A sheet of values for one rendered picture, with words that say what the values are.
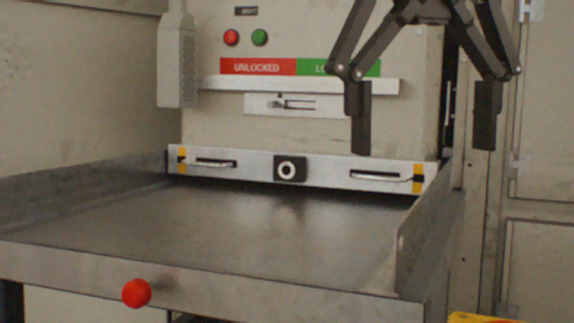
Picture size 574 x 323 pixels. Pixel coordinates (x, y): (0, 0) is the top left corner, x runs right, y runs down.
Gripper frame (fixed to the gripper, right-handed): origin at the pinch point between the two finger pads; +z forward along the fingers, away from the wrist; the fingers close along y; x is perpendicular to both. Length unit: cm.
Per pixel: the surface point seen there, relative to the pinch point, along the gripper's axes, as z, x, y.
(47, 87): -5, -75, 41
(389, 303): 16.1, 0.1, 3.4
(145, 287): 16.6, -13.1, 26.2
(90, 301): 52, -107, 36
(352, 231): 15.4, -25.1, -3.5
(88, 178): 10, -51, 33
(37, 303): 55, -119, 51
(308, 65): -9, -53, -7
